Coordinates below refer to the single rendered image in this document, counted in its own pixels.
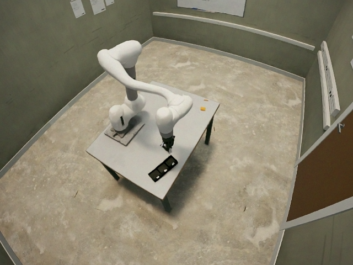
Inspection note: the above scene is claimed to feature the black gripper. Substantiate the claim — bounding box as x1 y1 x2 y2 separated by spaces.
160 135 175 154

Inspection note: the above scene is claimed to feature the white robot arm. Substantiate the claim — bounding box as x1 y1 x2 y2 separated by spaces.
97 40 193 139

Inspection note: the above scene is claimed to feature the black three-compartment tray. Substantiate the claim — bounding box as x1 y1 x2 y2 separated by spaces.
148 155 178 182

